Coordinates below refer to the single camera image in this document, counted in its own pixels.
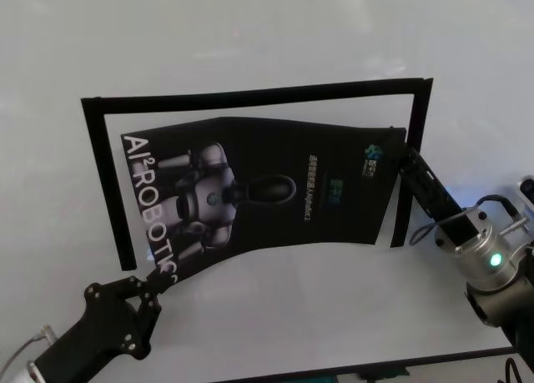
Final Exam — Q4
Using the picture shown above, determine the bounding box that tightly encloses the thin black cable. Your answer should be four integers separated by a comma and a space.
502, 357, 523, 383

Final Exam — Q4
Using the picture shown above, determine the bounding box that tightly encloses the black robot print poster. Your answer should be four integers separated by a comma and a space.
119, 115, 409, 285

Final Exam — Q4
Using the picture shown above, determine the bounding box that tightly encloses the black tape frame outline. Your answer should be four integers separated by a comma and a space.
79, 77, 434, 272

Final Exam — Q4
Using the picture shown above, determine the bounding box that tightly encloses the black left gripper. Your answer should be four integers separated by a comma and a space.
32, 267, 179, 380

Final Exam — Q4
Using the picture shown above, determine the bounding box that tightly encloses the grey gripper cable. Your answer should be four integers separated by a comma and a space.
410, 221, 438, 247
0, 323, 58, 361

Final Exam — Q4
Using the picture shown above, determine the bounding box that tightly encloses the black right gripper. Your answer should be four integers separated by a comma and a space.
385, 124, 476, 245

